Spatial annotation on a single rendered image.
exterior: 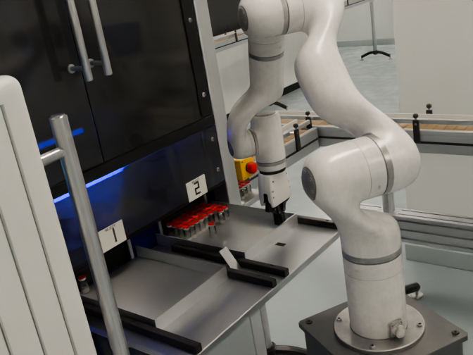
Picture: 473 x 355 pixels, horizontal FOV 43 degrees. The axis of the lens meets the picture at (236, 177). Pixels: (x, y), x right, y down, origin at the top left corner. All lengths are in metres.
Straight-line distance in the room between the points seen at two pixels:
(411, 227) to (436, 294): 0.59
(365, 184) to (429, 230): 1.44
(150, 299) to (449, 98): 1.88
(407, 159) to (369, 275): 0.24
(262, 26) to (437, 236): 1.50
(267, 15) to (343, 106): 0.25
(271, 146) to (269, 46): 0.29
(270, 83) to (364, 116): 0.40
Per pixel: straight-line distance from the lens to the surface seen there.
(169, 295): 1.55
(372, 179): 1.13
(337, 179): 1.10
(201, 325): 1.41
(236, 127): 1.57
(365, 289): 1.24
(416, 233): 2.59
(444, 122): 2.36
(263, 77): 1.52
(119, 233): 1.62
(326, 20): 1.29
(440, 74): 2.96
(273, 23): 1.28
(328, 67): 1.22
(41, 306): 0.84
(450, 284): 3.16
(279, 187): 1.69
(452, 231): 2.52
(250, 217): 1.89
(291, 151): 2.40
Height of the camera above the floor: 1.63
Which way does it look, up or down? 19 degrees down
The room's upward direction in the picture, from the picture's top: 10 degrees counter-clockwise
